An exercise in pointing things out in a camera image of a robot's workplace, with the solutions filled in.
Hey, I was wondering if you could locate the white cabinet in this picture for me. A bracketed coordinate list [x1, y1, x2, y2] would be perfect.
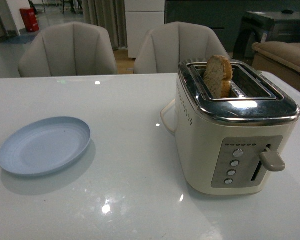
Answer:
[124, 0, 166, 59]

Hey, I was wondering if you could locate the left grey upholstered chair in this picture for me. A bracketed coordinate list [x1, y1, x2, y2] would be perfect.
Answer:
[18, 21, 118, 78]

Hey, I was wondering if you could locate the red bin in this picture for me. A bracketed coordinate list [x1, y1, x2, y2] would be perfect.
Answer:
[19, 7, 40, 33]

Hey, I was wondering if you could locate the light blue plate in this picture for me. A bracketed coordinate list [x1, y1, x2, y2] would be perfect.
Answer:
[0, 116, 91, 177]

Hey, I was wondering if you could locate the beige sofa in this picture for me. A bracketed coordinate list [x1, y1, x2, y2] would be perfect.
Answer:
[252, 41, 300, 92]

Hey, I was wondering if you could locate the cream and chrome toaster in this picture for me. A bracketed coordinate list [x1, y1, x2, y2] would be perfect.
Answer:
[174, 59, 300, 196]

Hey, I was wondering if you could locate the slice of bread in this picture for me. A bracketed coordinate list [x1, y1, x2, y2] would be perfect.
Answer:
[203, 55, 233, 99]

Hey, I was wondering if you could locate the grey upholstered chair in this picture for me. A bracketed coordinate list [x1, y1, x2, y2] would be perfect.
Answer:
[18, 21, 118, 78]
[133, 21, 230, 74]

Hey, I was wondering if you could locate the grey curtain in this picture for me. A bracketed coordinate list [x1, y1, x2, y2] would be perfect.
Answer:
[82, 0, 128, 50]

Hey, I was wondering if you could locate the dark grey desk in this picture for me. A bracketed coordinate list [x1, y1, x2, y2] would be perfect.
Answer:
[232, 11, 300, 61]

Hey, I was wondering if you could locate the white toaster power cable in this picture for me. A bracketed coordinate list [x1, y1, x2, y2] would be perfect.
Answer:
[160, 98, 177, 135]

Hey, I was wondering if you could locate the right grey upholstered chair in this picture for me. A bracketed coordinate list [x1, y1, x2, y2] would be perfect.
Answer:
[133, 21, 230, 74]

